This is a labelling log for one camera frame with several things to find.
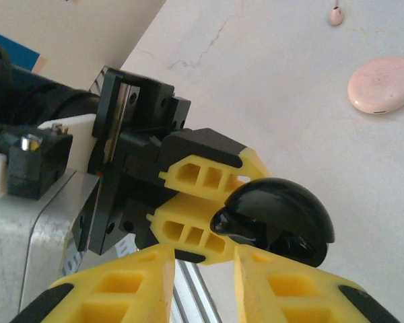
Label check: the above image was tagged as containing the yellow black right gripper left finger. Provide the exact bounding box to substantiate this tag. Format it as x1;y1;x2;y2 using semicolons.
15;243;176;323

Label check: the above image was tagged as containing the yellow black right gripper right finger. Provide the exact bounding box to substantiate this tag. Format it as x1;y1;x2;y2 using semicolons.
233;244;404;323

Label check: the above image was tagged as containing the black earbud charging case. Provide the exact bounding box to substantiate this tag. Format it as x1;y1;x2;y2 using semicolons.
209;177;336;269

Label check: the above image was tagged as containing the pink earbud charging case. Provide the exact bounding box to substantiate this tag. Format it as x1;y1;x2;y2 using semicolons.
346;55;404;116

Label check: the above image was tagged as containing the pink wireless earbud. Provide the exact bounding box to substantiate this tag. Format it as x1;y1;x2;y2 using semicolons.
327;0;346;27

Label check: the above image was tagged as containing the aluminium mounting rail frame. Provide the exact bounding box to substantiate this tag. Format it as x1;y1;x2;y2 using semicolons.
170;258;224;323

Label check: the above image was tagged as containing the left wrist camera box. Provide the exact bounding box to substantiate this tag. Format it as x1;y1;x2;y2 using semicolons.
0;113;102;316

